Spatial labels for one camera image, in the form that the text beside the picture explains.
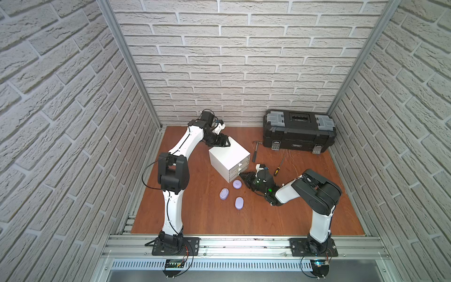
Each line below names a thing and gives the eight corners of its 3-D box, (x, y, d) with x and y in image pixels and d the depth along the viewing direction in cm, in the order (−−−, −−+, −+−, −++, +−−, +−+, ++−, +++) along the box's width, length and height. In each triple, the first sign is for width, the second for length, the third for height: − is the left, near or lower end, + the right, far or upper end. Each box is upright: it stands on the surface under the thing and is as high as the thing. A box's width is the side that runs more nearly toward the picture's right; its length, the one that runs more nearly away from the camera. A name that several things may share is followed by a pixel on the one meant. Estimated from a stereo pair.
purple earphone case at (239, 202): (235, 210, 86) (235, 208, 84) (235, 198, 89) (235, 196, 88) (244, 210, 86) (244, 208, 84) (243, 198, 90) (243, 196, 88)
